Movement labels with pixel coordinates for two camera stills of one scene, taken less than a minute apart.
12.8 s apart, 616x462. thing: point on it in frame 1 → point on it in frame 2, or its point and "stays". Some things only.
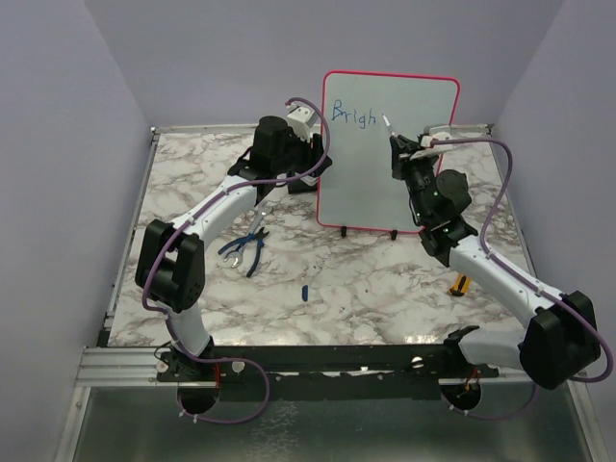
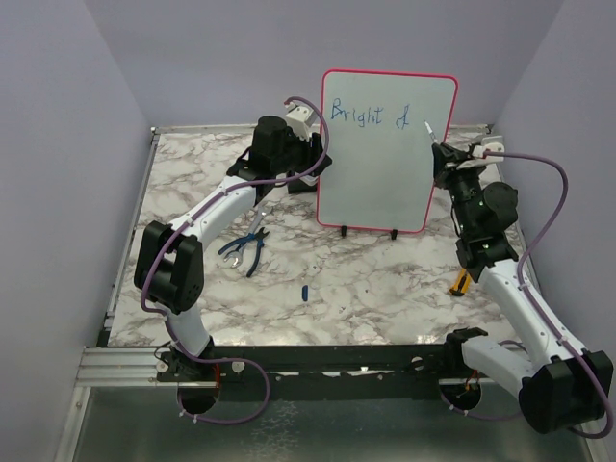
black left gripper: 313,151 stays
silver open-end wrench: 260,213 stays
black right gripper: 403,145 → 446,154
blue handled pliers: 259,236 stays
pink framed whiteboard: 360,115 stays
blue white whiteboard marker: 388,124 → 430,132
